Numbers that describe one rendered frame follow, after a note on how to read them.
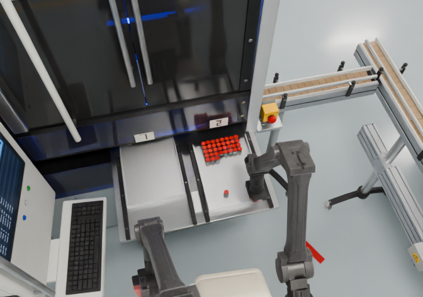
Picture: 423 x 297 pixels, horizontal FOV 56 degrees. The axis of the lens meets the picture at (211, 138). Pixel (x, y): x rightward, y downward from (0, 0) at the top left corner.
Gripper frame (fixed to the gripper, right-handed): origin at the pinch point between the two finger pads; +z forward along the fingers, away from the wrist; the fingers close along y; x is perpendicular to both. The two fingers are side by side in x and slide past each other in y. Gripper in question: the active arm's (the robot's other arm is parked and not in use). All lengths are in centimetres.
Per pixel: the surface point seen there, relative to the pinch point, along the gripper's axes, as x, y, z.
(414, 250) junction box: -78, -21, 45
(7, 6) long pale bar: 65, 12, -97
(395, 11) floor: -202, 201, 58
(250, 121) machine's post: -8.0, 34.6, -13.0
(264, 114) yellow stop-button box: -14.3, 33.5, -17.2
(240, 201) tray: 5.8, 3.1, 2.5
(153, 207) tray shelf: 43.4, 9.5, 1.0
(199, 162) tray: 18.9, 26.0, -2.0
